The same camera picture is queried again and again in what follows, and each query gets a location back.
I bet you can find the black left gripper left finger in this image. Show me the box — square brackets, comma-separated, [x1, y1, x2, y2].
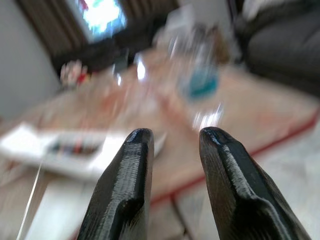
[76, 127, 156, 240]

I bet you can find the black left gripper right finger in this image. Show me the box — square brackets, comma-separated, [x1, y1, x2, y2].
[199, 126, 314, 240]

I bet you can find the clear plastic bottle blue label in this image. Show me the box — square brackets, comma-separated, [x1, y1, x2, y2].
[169, 22, 225, 130]

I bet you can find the small red doll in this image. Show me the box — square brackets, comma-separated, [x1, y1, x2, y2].
[60, 60, 91, 86]

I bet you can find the grey fabric sofa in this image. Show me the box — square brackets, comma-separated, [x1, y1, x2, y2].
[51, 34, 141, 76]
[233, 0, 320, 95]

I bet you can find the brown pleated curtain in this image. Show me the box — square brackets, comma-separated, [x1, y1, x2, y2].
[119, 0, 181, 35]
[16, 0, 89, 65]

